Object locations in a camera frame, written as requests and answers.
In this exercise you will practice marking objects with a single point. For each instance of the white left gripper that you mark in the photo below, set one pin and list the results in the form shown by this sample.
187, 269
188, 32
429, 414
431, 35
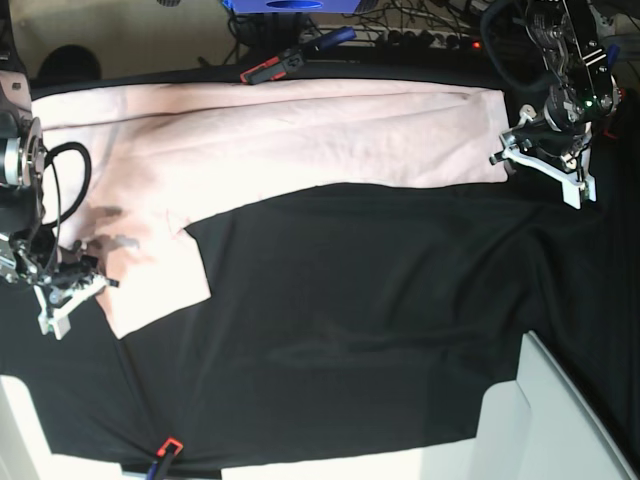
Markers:
564, 156

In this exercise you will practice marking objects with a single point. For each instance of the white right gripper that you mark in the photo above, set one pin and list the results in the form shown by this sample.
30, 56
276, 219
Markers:
72, 277

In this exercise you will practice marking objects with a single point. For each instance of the pink T-shirt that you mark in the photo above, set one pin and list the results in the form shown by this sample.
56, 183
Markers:
166, 156

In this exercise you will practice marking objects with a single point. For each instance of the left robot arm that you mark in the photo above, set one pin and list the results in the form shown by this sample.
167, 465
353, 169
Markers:
577, 79

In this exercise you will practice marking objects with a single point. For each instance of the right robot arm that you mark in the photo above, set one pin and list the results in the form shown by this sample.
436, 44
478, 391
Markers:
27, 241

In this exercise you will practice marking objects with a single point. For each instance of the orange clamp at right edge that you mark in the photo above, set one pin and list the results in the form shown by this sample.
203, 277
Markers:
614, 123

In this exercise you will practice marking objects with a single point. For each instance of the orange clamp at edge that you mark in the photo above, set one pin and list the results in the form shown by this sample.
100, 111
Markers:
165, 456
614, 123

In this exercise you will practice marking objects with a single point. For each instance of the orange clamp at front edge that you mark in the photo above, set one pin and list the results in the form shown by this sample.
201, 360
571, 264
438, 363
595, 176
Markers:
165, 456

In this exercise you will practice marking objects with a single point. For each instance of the black table cloth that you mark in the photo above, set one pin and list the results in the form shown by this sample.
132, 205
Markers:
350, 319

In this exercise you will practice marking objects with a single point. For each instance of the blue box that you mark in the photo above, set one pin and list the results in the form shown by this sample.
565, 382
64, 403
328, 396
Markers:
292, 6

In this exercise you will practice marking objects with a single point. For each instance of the orange black clamp blue handle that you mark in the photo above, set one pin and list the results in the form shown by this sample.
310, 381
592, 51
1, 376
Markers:
293, 59

